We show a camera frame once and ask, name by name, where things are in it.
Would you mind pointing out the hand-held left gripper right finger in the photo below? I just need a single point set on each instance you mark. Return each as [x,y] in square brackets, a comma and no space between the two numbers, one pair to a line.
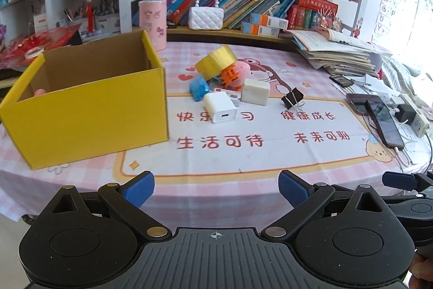
[292,189]

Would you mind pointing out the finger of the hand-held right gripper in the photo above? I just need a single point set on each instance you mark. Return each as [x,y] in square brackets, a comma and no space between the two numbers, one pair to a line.
[399,180]

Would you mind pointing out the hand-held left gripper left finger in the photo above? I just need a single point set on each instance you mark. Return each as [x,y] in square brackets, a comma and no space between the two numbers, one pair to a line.
[140,189]

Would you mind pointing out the yellow cardboard box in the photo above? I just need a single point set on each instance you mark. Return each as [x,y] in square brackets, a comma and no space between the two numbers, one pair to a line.
[94,113]

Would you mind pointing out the blue clay packet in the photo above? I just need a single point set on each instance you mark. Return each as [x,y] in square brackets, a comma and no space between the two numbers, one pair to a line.
[199,88]

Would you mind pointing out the orange claw hair clip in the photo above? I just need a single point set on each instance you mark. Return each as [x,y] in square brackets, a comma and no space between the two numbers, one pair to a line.
[230,77]

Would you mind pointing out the pink plush hair clip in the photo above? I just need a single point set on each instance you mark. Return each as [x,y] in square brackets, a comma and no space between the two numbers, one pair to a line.
[243,67]

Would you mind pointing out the person's right hand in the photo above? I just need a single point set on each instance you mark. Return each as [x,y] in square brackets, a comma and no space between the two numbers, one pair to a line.
[424,270]

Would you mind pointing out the large black smartphone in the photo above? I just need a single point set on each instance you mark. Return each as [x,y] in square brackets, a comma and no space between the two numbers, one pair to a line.
[384,123]

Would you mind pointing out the white power strip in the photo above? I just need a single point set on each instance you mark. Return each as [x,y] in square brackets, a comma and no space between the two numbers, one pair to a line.
[419,121]

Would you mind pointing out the pink checked printed tablecloth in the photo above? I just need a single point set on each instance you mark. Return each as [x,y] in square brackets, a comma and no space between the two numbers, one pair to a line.
[236,157]

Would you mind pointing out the black plug adapter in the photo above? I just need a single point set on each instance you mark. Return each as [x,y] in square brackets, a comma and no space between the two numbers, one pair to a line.
[405,112]

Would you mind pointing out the black binder clip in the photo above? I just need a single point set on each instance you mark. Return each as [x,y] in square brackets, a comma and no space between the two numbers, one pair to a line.
[289,101]

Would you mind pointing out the grey smartphone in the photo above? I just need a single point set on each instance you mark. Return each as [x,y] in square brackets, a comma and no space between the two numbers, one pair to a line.
[355,102]

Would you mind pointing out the white cube charger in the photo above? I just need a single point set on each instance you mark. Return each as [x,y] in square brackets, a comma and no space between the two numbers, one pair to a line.
[255,91]

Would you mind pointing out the small white red-label box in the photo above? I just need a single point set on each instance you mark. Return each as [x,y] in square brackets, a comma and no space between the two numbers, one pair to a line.
[232,95]

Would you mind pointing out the small black phone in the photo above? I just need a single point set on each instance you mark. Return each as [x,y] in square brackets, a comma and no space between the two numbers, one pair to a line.
[341,80]

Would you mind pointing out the small pink ball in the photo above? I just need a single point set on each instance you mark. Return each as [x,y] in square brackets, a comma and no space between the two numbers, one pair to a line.
[40,92]

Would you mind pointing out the stack of papers and booklets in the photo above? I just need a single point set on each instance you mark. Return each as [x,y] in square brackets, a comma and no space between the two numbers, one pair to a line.
[335,52]

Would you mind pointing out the yellow tape roll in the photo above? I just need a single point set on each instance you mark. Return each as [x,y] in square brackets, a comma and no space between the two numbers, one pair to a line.
[213,63]

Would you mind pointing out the orange and white carton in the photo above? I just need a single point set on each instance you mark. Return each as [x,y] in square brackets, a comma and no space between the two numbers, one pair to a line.
[258,29]
[269,20]

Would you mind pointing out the pink cylinder container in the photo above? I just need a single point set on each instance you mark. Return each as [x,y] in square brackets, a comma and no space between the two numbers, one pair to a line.
[152,25]

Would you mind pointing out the white tape roll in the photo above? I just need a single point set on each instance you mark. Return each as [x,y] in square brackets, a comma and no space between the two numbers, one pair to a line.
[33,52]

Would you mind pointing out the white desk pen organizer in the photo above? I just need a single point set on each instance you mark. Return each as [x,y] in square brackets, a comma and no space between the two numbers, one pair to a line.
[101,18]

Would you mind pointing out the red dress figurine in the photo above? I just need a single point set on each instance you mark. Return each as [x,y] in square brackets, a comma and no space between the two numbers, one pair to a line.
[90,13]

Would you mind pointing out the red wrapping paper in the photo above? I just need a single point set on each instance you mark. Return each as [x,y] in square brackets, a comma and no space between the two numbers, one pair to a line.
[30,42]

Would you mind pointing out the thick red dictionary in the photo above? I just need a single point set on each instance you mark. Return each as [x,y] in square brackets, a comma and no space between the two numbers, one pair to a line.
[316,3]

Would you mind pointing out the row of colourful books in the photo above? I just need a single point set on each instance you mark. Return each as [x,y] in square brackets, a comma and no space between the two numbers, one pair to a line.
[236,1]

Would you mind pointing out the white flat wall charger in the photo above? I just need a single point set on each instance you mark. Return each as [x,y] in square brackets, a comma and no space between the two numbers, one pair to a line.
[220,108]

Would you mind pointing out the alphabet wall poster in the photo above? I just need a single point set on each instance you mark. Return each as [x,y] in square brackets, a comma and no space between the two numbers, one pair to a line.
[395,4]

